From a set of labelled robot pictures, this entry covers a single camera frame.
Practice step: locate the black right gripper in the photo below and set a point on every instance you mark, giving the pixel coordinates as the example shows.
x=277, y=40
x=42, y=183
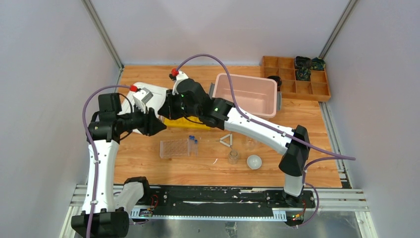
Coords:
x=168, y=109

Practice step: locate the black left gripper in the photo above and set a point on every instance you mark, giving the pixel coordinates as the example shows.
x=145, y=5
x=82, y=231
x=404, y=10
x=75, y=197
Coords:
x=146, y=121

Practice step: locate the yellow test tube rack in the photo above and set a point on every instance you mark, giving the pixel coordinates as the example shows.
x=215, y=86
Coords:
x=190, y=122

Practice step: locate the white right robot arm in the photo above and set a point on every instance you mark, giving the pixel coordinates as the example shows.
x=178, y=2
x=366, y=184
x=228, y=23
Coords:
x=291, y=143

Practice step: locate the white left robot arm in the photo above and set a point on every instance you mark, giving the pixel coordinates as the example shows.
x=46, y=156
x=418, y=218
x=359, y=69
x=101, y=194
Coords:
x=103, y=215

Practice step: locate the clear well plate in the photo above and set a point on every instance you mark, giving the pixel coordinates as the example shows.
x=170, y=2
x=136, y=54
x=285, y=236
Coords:
x=174, y=148

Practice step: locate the white plastic box lid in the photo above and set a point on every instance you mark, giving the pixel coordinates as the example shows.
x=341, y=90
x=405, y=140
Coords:
x=157, y=95

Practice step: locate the blue capped tube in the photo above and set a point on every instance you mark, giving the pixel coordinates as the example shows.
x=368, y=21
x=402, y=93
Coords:
x=189, y=145
x=195, y=148
x=192, y=145

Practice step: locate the white clay triangle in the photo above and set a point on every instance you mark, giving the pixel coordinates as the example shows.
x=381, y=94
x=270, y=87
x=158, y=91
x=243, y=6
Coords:
x=227, y=140

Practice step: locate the pink plastic storage bin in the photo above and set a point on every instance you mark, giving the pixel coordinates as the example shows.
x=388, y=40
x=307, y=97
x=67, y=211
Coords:
x=255, y=95

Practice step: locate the small glass jar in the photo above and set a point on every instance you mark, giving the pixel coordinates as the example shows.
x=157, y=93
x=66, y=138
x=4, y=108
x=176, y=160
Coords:
x=233, y=157

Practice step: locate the clear glass beaker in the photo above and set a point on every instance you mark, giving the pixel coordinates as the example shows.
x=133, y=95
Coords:
x=251, y=144

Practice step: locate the grey right bin clip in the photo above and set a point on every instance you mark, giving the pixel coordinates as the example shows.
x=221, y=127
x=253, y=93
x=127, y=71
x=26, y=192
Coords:
x=279, y=101

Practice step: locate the black round object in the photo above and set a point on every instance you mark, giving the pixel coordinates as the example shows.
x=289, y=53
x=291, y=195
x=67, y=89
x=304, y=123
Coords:
x=278, y=81

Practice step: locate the white ceramic dish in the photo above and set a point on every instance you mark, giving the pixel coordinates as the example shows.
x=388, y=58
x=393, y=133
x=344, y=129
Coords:
x=254, y=162

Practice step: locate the wooden compartment organizer tray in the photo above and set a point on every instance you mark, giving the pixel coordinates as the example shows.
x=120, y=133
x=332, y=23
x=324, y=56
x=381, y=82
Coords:
x=314, y=89

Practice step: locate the grey bin handle clip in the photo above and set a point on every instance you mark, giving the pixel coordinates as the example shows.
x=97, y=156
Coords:
x=211, y=90

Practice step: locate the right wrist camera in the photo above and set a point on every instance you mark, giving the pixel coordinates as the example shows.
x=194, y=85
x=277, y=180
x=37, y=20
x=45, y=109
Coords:
x=177, y=77

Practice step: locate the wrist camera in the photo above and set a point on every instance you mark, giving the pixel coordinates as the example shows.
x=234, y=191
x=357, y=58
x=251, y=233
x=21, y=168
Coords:
x=177, y=77
x=140, y=97

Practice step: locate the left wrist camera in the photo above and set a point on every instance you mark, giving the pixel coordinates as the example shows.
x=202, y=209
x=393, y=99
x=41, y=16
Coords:
x=140, y=97

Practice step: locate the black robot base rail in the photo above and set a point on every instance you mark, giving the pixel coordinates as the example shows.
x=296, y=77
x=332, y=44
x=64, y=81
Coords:
x=223, y=203

